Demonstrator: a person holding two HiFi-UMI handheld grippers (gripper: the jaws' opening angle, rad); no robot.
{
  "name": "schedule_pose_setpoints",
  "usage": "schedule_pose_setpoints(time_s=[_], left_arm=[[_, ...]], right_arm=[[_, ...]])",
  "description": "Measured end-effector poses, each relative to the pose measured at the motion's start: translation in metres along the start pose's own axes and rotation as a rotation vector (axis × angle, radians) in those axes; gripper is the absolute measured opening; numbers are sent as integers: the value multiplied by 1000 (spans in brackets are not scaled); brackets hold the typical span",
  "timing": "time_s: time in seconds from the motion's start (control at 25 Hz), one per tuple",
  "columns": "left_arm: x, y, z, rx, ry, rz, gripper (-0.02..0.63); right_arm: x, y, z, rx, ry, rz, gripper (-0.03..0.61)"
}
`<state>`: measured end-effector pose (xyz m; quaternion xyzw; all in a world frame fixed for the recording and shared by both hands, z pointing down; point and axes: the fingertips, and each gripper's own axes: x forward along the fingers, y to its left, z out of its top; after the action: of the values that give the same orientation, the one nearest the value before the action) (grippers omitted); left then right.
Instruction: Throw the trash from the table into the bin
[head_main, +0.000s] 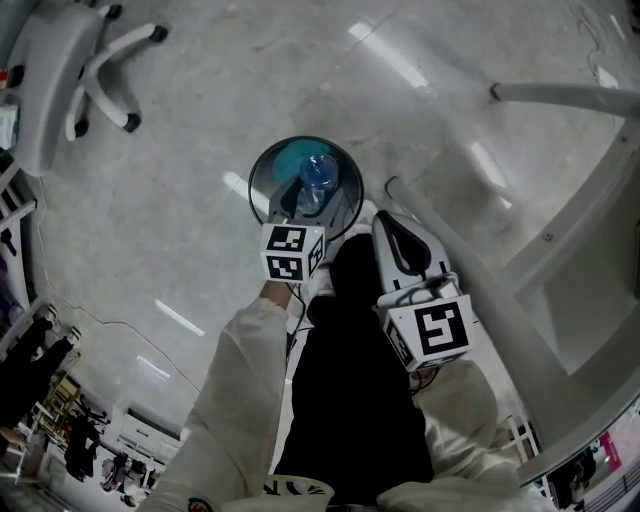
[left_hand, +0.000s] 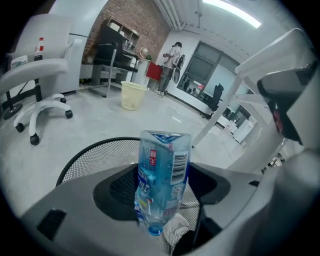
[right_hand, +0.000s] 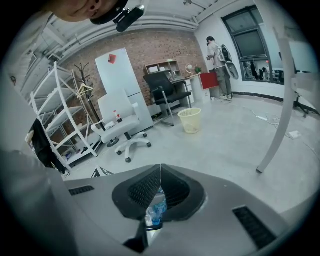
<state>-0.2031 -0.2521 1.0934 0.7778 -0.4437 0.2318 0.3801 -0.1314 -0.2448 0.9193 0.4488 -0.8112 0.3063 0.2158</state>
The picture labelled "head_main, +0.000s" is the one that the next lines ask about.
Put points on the clear bottle with blue label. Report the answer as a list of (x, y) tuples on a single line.
[(320, 170)]

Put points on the white table frame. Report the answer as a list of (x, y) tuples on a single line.
[(560, 95)]

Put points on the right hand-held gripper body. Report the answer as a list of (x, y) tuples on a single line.
[(440, 330)]

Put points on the person's white printed shirt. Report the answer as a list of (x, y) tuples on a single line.
[(300, 492)]

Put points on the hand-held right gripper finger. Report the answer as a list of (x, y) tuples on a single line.
[(385, 260), (440, 255)]

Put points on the person's left forearm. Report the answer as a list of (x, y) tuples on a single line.
[(235, 390)]

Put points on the flat white box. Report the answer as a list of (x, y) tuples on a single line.
[(7, 125)]

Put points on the person's black trousers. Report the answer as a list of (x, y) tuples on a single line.
[(360, 400)]

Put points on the white shelf rack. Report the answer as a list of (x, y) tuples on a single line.
[(20, 220)]

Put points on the white power strip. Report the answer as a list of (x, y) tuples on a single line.
[(607, 77)]

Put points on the black mesh waste bin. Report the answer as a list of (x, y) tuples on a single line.
[(356, 175)]

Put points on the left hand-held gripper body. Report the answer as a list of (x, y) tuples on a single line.
[(285, 250)]

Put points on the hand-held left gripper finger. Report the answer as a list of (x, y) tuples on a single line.
[(280, 205), (336, 207)]

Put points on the teal plastic bag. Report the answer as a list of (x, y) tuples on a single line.
[(290, 155)]

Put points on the person's right forearm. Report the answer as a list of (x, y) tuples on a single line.
[(460, 415)]

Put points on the small red capped bottle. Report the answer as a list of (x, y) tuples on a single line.
[(12, 76)]

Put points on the white grey office chair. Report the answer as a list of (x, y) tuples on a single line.
[(55, 60)]

